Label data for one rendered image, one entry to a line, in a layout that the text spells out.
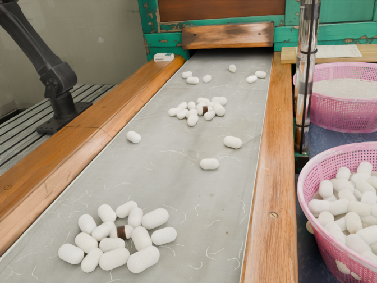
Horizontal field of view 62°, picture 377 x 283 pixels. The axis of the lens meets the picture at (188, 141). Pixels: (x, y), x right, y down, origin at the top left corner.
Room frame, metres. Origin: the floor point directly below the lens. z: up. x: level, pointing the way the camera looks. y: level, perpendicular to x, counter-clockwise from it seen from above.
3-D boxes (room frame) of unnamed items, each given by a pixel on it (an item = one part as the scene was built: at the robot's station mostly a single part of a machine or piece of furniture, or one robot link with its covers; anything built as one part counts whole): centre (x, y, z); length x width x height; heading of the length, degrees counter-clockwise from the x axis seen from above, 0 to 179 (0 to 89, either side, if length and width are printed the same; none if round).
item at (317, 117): (0.70, -0.40, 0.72); 0.27 x 0.27 x 0.10
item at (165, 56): (1.09, 0.05, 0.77); 0.06 x 0.04 x 0.02; 72
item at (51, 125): (0.90, 0.36, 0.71); 0.20 x 0.07 x 0.08; 160
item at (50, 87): (0.90, 0.35, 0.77); 0.09 x 0.06 x 0.06; 160
